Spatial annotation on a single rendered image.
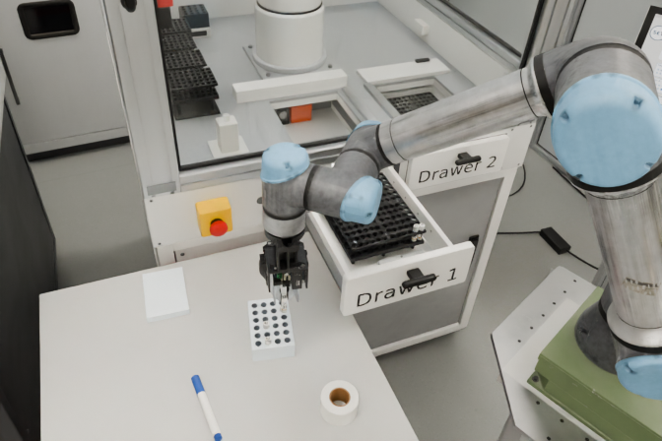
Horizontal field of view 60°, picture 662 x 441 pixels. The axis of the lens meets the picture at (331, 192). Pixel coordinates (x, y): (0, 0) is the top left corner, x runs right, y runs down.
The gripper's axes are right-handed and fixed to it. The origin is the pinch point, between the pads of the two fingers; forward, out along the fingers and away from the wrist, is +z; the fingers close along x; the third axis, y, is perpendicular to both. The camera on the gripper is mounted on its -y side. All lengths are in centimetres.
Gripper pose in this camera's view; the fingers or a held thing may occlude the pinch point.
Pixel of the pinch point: (284, 291)
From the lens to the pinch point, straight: 115.1
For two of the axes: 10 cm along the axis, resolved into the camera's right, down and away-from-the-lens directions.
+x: 9.8, -0.8, 1.7
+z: -0.5, 7.7, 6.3
